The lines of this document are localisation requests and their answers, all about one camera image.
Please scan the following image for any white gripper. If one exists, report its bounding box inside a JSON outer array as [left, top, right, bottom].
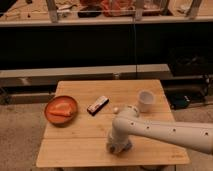
[[106, 132, 132, 155]]

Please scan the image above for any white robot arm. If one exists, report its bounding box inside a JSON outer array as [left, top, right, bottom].
[[106, 106, 213, 155]]

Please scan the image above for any wooden table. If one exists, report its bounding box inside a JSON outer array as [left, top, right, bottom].
[[36, 80, 189, 168]]

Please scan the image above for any white plastic cup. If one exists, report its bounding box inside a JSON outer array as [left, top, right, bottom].
[[138, 91, 155, 112]]

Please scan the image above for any orange food on plate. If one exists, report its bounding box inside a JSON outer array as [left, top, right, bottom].
[[49, 103, 72, 117]]

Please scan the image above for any orange round plate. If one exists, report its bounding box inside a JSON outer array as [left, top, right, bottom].
[[44, 96, 78, 125]]

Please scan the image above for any red cloth on shelf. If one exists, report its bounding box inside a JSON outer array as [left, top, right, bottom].
[[101, 0, 135, 17]]

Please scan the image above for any grey metal bench rail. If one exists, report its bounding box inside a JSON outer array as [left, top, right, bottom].
[[0, 64, 172, 87]]

